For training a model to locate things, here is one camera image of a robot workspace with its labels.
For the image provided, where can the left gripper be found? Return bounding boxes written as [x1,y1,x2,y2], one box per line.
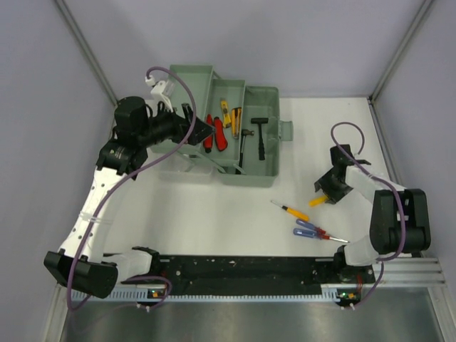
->
[138,100,215,148]

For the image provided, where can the yellow handled screwdriver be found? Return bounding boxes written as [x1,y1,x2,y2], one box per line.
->
[309,195,328,207]

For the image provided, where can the red handled pliers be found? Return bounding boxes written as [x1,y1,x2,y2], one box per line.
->
[203,114,228,153]

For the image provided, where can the yellow black utility knife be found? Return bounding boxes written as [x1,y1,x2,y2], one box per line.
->
[231,107,242,140]

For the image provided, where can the small black handled hammer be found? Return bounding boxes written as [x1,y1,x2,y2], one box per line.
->
[236,129,254,175]

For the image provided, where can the green toolbox with clear lid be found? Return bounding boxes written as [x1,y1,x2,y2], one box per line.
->
[157,64,294,187]

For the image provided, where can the black rubber mallet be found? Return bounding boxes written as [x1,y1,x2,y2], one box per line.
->
[251,118,269,161]

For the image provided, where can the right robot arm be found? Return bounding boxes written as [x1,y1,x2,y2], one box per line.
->
[314,145,431,282]

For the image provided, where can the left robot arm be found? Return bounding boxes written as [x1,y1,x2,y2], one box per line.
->
[43,96,214,299]

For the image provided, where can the blue screwdriver upper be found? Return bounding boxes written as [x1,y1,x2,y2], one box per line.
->
[296,219,328,234]

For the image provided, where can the blue screwdriver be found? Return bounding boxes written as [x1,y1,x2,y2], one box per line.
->
[296,219,328,234]
[293,228,348,244]

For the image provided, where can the blue screwdriver lower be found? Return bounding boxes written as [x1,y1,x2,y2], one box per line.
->
[293,228,348,244]

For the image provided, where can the orange handled screwdriver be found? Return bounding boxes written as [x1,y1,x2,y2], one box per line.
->
[271,200,309,222]

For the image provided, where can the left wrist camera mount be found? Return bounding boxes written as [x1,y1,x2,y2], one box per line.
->
[145,76,175,111]

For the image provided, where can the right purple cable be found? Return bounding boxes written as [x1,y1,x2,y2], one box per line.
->
[330,122,409,309]

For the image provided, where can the white cable duct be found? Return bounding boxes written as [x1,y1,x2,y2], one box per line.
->
[71,287,357,303]

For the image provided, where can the aluminium frame rail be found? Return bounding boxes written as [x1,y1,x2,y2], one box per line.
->
[56,258,448,286]

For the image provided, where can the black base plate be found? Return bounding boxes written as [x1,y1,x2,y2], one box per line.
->
[120,254,378,296]

